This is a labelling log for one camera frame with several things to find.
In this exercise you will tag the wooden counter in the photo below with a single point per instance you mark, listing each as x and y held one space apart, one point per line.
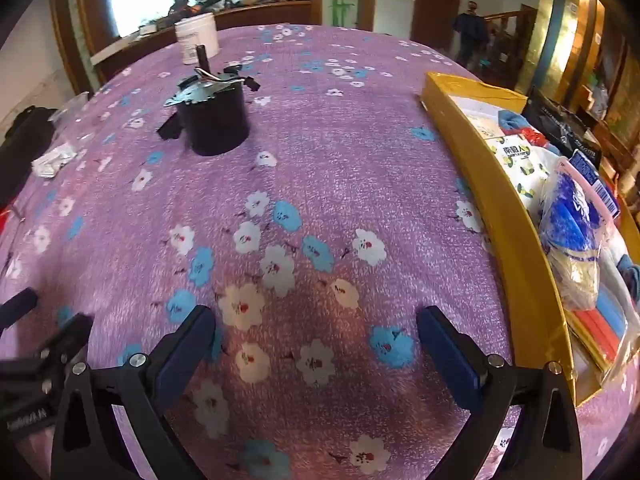
150 45

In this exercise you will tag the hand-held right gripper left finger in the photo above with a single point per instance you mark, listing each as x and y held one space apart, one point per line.
185 352

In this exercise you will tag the blue cloth with red bag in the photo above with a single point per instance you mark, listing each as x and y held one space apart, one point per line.
512 121

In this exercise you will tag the red plastic bag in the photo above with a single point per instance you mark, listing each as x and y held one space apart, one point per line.
532 137

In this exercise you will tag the gold pillar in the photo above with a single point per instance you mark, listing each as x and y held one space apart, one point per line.
545 20

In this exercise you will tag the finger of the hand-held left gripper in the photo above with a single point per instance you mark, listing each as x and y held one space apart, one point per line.
20 305
67 340

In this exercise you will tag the lemon print tissue pack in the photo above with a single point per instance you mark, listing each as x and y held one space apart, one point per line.
520 160

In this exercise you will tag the small blue cloth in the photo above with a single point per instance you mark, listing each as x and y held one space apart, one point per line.
631 275

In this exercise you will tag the black cardboard box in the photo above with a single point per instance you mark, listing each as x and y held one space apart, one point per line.
555 120

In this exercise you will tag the wooden staircase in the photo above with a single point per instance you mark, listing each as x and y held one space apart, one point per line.
515 35

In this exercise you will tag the white cloth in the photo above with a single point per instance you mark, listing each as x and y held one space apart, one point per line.
619 260

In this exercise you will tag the colourful sponge pack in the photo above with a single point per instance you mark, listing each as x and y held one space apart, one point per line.
595 340

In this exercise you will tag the purple floral tablecloth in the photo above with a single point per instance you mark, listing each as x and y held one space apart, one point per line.
325 160

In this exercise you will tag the yellow cardboard box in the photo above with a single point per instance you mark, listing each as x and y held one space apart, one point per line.
500 200

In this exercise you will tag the white crumpled packet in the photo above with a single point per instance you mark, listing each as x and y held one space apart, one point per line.
52 160

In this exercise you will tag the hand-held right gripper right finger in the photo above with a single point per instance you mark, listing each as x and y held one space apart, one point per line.
450 355

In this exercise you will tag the black bag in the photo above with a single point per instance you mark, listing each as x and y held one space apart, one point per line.
25 150

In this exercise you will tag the blue white patterned bag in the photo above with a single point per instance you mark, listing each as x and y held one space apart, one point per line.
570 220

